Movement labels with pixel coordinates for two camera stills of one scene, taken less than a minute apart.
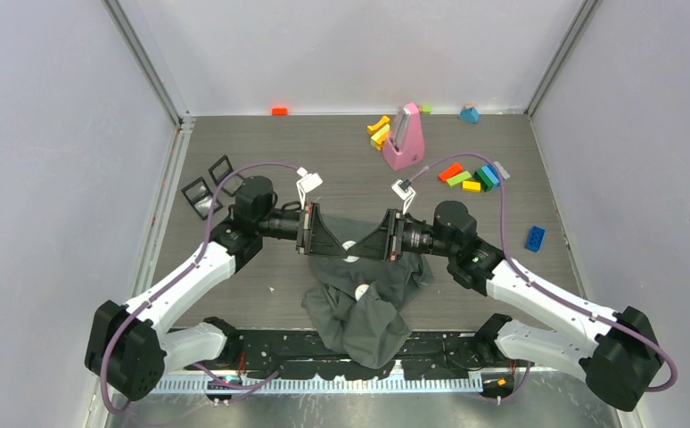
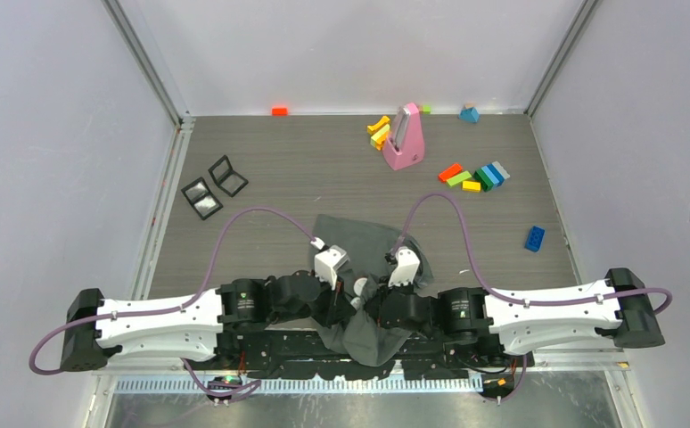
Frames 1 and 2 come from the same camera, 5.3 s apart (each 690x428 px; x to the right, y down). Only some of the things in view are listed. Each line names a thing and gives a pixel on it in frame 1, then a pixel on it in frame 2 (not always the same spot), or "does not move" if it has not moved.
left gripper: x=314 y=237 -> x=338 y=307
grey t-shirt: x=354 y=302 does not move
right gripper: x=386 y=242 -> x=372 y=307
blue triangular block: x=470 y=114 does not move
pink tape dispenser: x=405 y=148 does not move
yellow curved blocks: x=379 y=132 does not move
